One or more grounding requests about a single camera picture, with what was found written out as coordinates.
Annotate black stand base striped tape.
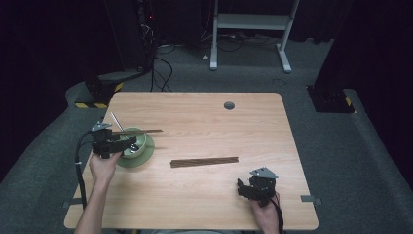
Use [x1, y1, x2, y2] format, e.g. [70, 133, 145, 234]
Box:
[74, 72, 126, 110]
[306, 85, 356, 114]

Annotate black floor cables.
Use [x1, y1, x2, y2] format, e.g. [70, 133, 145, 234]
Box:
[149, 56, 174, 93]

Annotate green round plate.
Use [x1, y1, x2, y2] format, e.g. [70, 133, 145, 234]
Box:
[115, 134, 156, 169]

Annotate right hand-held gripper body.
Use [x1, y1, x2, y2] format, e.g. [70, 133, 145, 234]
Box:
[247, 167, 280, 208]

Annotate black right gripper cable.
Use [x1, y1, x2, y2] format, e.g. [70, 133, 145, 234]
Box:
[270, 194, 285, 234]

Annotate white metal stand frame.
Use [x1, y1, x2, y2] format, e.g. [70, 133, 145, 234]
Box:
[208, 0, 301, 74]

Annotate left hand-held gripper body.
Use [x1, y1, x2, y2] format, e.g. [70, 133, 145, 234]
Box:
[90, 121, 122, 160]

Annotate metal spoon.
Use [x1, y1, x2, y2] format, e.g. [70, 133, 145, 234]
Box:
[110, 112, 141, 154]

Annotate person's right hand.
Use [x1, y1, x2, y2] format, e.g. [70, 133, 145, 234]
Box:
[250, 192, 282, 234]

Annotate green bowl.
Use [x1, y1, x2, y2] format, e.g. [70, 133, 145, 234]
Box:
[117, 126, 148, 160]

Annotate row of wooden chopsticks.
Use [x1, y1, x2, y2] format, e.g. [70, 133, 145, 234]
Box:
[169, 156, 240, 169]

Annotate grey tape strip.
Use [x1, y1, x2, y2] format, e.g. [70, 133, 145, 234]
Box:
[300, 194, 323, 206]
[61, 197, 85, 210]

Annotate person's left hand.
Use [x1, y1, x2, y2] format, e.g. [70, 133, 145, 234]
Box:
[89, 150, 123, 189]

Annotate black rack with wires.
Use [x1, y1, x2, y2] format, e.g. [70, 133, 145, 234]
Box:
[134, 0, 158, 72]

